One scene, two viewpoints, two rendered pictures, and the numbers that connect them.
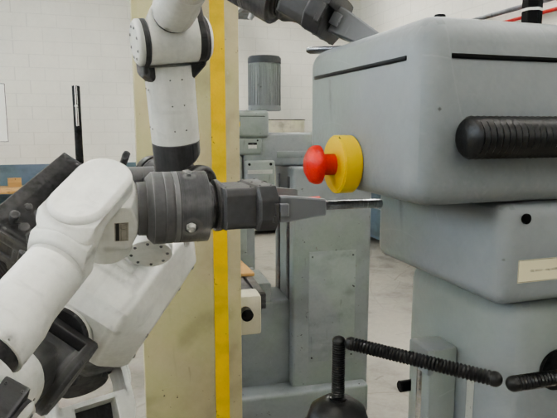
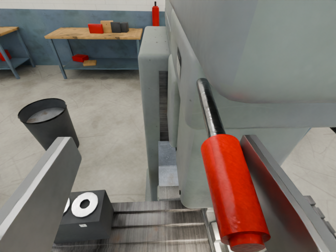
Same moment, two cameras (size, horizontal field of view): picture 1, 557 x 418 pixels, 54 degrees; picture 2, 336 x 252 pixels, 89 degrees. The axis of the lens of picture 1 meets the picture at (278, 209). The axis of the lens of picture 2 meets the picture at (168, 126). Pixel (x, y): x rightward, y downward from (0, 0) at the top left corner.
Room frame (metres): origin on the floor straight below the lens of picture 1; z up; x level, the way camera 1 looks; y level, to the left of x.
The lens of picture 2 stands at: (0.70, 0.03, 1.78)
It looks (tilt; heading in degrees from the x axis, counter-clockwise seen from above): 41 degrees down; 284
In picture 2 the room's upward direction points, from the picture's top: 2 degrees clockwise
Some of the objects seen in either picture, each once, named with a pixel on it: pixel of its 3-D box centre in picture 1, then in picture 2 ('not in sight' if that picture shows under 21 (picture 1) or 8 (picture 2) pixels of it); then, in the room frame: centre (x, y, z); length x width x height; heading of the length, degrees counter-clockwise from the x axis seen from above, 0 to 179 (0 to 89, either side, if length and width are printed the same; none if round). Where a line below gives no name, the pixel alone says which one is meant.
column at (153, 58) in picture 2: not in sight; (179, 146); (0.83, -0.87, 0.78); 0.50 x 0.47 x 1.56; 108
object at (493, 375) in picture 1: (425, 362); not in sight; (0.49, -0.14, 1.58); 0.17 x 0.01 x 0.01; 56
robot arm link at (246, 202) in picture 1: (220, 206); not in sight; (0.69, 0.07, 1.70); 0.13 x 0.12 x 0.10; 18
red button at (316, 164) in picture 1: (321, 164); not in sight; (0.57, -0.04, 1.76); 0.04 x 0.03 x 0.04; 18
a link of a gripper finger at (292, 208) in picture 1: (302, 208); (276, 191); (0.66, -0.03, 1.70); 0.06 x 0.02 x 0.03; 108
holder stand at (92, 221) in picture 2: not in sight; (79, 216); (1.10, -0.15, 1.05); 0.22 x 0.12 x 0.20; 21
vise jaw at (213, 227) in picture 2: not in sight; (231, 230); (0.51, -0.27, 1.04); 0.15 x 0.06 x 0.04; 21
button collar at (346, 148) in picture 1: (341, 163); not in sight; (0.57, -0.07, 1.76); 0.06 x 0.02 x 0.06; 18
